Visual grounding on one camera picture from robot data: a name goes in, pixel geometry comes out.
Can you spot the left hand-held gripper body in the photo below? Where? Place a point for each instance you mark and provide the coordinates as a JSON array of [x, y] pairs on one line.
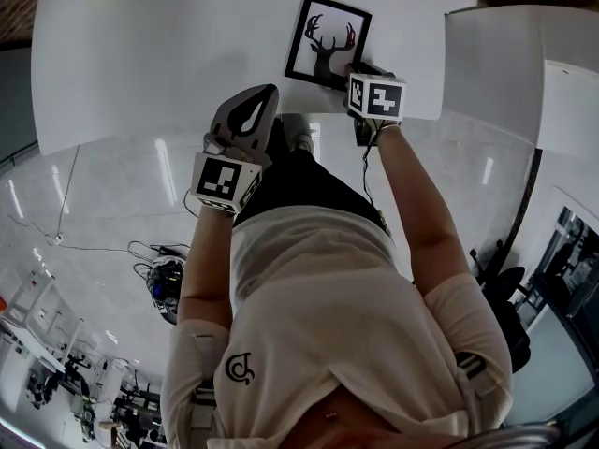
[[220, 176]]

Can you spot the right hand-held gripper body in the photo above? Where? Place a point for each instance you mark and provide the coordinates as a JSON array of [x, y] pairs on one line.
[[384, 98]]

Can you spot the black deer picture frame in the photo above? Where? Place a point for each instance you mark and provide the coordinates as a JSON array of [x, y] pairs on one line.
[[299, 45]]

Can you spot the person's right forearm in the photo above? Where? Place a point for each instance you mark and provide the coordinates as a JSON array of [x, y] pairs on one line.
[[416, 204]]

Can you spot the person's left forearm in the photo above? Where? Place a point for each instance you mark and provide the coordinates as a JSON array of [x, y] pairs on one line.
[[206, 260]]

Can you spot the person's right hand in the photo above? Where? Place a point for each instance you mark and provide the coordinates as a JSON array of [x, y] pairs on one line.
[[376, 123]]

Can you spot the grey shoe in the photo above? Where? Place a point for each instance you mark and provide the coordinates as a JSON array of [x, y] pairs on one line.
[[297, 131]]

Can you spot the black trousers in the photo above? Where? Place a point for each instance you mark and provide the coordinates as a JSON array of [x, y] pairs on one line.
[[309, 180]]

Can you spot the white t-shirt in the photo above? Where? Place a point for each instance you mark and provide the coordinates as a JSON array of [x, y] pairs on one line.
[[327, 307]]

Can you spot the white metal shelf rack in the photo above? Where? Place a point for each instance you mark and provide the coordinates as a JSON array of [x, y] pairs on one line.
[[42, 311]]

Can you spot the black office chair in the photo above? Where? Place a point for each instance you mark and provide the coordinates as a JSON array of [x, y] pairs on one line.
[[507, 297]]

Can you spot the glass door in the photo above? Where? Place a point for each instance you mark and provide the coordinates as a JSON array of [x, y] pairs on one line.
[[566, 274]]

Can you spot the silver metal tube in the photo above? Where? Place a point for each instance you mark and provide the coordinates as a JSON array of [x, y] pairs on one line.
[[505, 435]]

